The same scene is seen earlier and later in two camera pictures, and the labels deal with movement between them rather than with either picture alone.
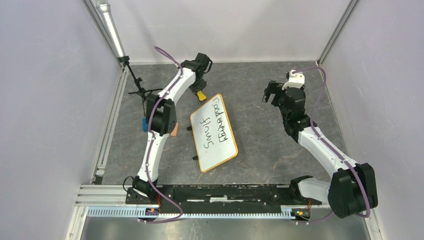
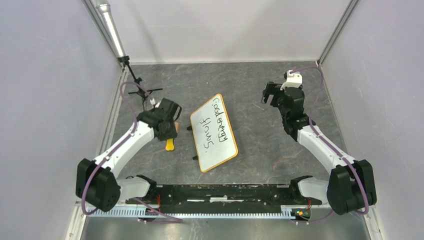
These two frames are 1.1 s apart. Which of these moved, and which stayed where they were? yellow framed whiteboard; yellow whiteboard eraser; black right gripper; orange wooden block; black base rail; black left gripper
Moved: black left gripper; yellow whiteboard eraser
Stayed: black right gripper; yellow framed whiteboard; orange wooden block; black base rail
